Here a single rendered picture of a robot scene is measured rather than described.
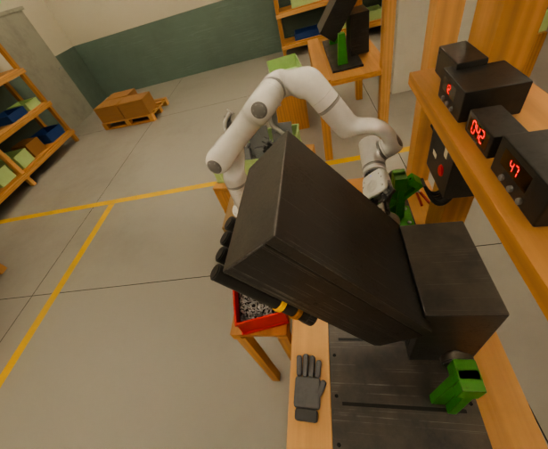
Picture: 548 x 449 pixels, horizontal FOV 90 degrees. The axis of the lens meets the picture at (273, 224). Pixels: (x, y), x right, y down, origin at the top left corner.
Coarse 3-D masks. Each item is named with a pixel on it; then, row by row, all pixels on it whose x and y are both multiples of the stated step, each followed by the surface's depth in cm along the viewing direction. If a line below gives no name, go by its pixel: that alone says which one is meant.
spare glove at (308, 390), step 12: (300, 360) 97; (312, 360) 96; (300, 372) 94; (312, 372) 93; (300, 384) 92; (312, 384) 91; (324, 384) 90; (300, 396) 89; (312, 396) 88; (300, 408) 87; (312, 408) 87; (300, 420) 86; (312, 420) 84
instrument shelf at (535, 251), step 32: (416, 96) 86; (544, 96) 66; (448, 128) 66; (544, 128) 59; (480, 160) 57; (480, 192) 53; (512, 224) 45; (512, 256) 45; (544, 256) 41; (544, 288) 38
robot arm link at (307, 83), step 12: (276, 72) 100; (288, 72) 92; (300, 72) 89; (312, 72) 88; (288, 84) 93; (300, 84) 90; (312, 84) 89; (324, 84) 90; (300, 96) 94; (312, 96) 91; (324, 96) 91; (336, 96) 92; (324, 108) 93
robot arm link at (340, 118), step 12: (336, 108) 93; (348, 108) 95; (324, 120) 98; (336, 120) 95; (348, 120) 95; (360, 120) 96; (372, 120) 96; (336, 132) 99; (348, 132) 97; (360, 132) 96; (372, 132) 95; (384, 132) 94; (384, 144) 98; (396, 144) 97
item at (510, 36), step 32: (448, 0) 93; (480, 0) 68; (512, 0) 59; (544, 0) 59; (448, 32) 99; (480, 32) 70; (512, 32) 63; (512, 64) 68; (416, 128) 129; (416, 160) 139
